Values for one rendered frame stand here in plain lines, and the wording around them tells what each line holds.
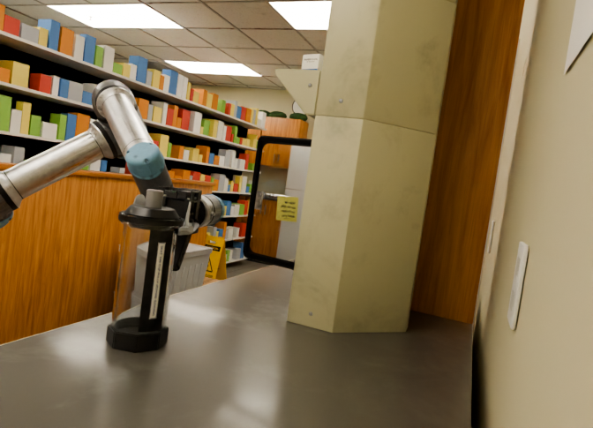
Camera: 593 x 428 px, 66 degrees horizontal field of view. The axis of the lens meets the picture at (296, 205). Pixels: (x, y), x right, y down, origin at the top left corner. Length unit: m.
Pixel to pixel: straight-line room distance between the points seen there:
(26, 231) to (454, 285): 2.36
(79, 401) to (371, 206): 0.66
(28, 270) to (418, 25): 2.54
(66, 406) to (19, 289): 2.39
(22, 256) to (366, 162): 2.35
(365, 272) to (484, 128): 0.55
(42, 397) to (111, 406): 0.09
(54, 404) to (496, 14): 1.30
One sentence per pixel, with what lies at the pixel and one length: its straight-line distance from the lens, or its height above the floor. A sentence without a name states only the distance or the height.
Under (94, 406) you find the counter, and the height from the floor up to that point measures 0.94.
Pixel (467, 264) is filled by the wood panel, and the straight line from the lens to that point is 1.34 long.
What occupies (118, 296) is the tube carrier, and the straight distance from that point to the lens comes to 0.83.
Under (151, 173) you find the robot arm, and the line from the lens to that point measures 1.02.
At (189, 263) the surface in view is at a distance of 3.42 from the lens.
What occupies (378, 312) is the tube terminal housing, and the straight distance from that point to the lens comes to 1.09.
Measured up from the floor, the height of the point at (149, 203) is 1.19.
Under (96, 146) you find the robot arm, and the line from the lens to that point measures 1.40.
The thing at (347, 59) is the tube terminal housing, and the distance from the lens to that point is 1.04.
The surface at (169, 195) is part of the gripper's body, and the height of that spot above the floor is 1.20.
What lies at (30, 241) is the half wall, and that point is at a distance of 3.02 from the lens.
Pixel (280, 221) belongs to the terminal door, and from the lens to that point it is 1.41.
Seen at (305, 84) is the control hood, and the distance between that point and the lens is 1.06.
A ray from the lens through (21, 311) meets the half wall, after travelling 3.11.
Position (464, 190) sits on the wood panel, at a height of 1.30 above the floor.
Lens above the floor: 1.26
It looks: 3 degrees down
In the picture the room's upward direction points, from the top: 8 degrees clockwise
